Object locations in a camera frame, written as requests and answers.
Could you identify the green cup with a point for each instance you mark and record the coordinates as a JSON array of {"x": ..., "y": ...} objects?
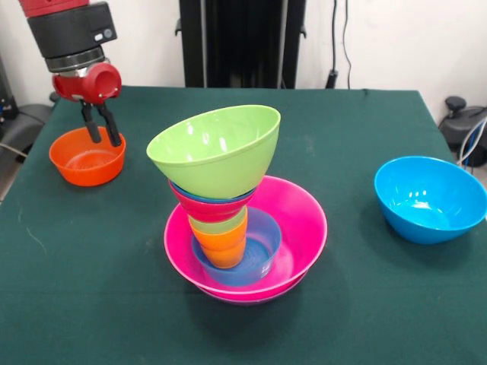
[{"x": 213, "y": 226}]

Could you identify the large light blue bowl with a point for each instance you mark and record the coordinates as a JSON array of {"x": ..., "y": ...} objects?
[{"x": 430, "y": 182}]

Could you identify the lime green bowl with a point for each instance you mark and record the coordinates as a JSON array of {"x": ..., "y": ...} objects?
[{"x": 213, "y": 152}]

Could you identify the small pink bowl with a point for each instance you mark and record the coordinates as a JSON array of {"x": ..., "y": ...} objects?
[{"x": 213, "y": 211}]

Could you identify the orange cup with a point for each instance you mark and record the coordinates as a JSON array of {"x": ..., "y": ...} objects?
[{"x": 224, "y": 247}]

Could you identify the small light blue bowl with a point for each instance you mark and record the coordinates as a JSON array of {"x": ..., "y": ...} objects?
[{"x": 266, "y": 239}]

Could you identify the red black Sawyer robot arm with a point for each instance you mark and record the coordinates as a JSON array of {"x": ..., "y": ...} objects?
[{"x": 68, "y": 34}]

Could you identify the large pink bowl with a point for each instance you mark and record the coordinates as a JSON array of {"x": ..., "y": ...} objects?
[{"x": 304, "y": 216}]

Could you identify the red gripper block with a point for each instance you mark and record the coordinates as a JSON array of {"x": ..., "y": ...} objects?
[{"x": 91, "y": 85}]

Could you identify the orange bowl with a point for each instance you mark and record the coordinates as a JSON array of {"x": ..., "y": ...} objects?
[{"x": 87, "y": 171}]

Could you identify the dark green tablecloth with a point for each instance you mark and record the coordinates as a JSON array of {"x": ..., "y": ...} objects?
[{"x": 114, "y": 304}]

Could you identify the dark blue bowl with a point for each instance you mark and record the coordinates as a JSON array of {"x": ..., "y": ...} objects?
[{"x": 198, "y": 198}]

